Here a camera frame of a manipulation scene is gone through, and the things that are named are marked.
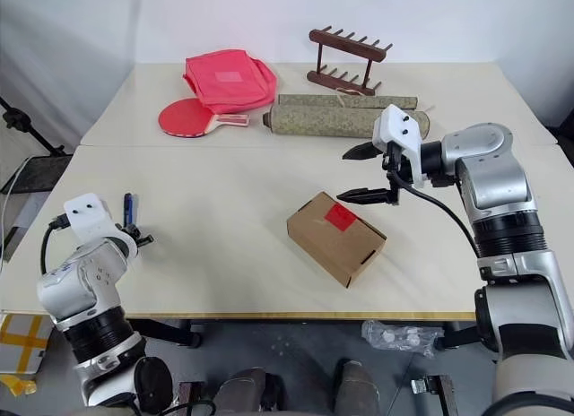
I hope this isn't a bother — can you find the dark stand base plate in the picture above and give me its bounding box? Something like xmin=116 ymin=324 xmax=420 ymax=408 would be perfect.
xmin=0 ymin=154 xmax=75 ymax=195

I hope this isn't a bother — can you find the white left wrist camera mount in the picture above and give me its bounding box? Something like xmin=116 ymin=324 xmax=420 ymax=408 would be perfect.
xmin=63 ymin=192 xmax=138 ymax=258

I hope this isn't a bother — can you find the red table tennis paddle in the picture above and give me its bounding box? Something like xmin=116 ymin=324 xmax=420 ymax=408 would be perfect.
xmin=157 ymin=97 xmax=251 ymax=139

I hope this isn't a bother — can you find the clear plastic bag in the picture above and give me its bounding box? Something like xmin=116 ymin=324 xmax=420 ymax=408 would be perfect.
xmin=361 ymin=318 xmax=446 ymax=360

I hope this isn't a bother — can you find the white floor cable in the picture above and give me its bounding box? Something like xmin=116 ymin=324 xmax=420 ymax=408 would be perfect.
xmin=0 ymin=154 xmax=36 ymax=267

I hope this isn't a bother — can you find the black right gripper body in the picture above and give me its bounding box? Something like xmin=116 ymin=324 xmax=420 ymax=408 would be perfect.
xmin=380 ymin=140 xmax=416 ymax=206

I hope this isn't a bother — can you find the red tape patch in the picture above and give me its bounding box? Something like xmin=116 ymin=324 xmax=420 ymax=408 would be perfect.
xmin=323 ymin=203 xmax=359 ymax=233

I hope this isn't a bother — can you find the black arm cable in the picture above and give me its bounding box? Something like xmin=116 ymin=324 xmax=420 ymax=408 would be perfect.
xmin=40 ymin=213 xmax=69 ymax=274
xmin=394 ymin=173 xmax=481 ymax=258

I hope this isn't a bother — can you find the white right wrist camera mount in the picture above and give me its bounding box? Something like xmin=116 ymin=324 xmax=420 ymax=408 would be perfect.
xmin=372 ymin=104 xmax=430 ymax=190

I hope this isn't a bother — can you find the dark wooden peg rack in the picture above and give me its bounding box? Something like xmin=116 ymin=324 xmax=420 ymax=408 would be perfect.
xmin=306 ymin=26 xmax=395 ymax=98

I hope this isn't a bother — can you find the yellow-taped grey box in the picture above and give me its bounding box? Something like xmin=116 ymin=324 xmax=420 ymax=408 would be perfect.
xmin=0 ymin=312 xmax=55 ymax=377

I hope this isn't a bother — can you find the red fabric bag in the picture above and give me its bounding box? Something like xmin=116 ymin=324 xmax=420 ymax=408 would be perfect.
xmin=181 ymin=49 xmax=279 ymax=117

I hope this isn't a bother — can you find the black table leg with caster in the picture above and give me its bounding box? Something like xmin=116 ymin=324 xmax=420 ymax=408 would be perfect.
xmin=126 ymin=317 xmax=204 ymax=350
xmin=433 ymin=319 xmax=488 ymax=351

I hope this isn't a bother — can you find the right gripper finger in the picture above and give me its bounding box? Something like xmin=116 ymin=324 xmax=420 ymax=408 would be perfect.
xmin=342 ymin=141 xmax=383 ymax=162
xmin=335 ymin=187 xmax=399 ymax=206

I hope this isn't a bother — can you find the yellow tape scrap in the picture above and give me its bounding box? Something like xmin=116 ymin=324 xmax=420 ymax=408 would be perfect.
xmin=0 ymin=372 xmax=40 ymax=398

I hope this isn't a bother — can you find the dark rounded shape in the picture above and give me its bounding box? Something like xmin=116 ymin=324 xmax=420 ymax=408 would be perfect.
xmin=333 ymin=358 xmax=383 ymax=416
xmin=213 ymin=367 xmax=271 ymax=416

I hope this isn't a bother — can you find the black light stand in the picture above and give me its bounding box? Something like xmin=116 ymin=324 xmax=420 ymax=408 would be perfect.
xmin=0 ymin=95 xmax=75 ymax=158

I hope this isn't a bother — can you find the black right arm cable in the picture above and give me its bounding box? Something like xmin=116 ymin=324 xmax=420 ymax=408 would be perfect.
xmin=394 ymin=173 xmax=481 ymax=258

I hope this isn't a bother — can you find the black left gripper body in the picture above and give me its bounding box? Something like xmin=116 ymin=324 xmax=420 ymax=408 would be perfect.
xmin=117 ymin=222 xmax=155 ymax=249

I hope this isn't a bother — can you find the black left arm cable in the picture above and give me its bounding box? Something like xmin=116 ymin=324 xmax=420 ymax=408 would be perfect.
xmin=40 ymin=213 xmax=69 ymax=274

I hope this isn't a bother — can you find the thick rolled patterned scroll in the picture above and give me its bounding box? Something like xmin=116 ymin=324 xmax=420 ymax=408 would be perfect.
xmin=262 ymin=103 xmax=432 ymax=139

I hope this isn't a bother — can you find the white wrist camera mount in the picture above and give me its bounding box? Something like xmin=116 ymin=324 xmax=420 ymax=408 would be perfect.
xmin=372 ymin=104 xmax=430 ymax=190
xmin=63 ymin=192 xmax=138 ymax=258

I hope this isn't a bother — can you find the brown cardboard box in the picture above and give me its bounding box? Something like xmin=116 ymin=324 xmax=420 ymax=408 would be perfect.
xmin=286 ymin=191 xmax=388 ymax=290

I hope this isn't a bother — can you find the thin rolled patterned scroll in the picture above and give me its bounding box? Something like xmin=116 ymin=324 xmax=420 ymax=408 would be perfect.
xmin=277 ymin=92 xmax=420 ymax=112

